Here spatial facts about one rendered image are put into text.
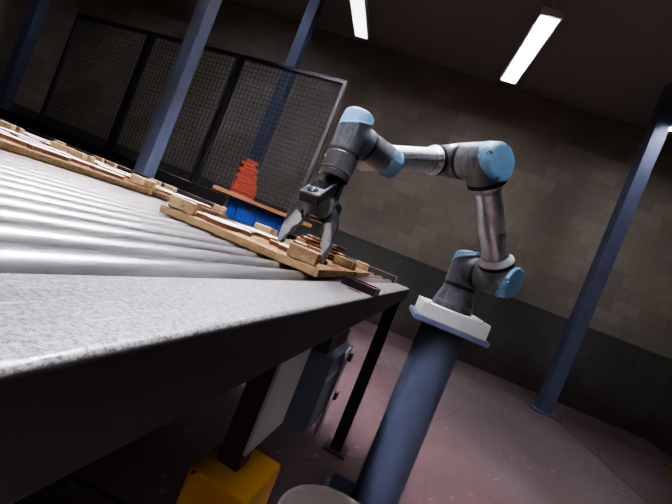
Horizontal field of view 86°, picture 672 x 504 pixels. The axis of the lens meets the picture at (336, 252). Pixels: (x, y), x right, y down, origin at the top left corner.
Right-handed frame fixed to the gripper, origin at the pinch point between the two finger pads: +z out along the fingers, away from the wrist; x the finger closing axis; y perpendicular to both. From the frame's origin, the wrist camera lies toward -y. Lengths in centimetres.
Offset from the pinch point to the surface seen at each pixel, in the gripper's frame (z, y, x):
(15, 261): 7, -61, -5
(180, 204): 0.4, -14.4, 21.7
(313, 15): -320, 371, 234
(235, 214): -6, 80, 62
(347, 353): 12.5, -16.9, -19.7
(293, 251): 0.5, -14.6, -3.6
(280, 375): 13.9, -36.9, -15.3
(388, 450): 54, 64, -40
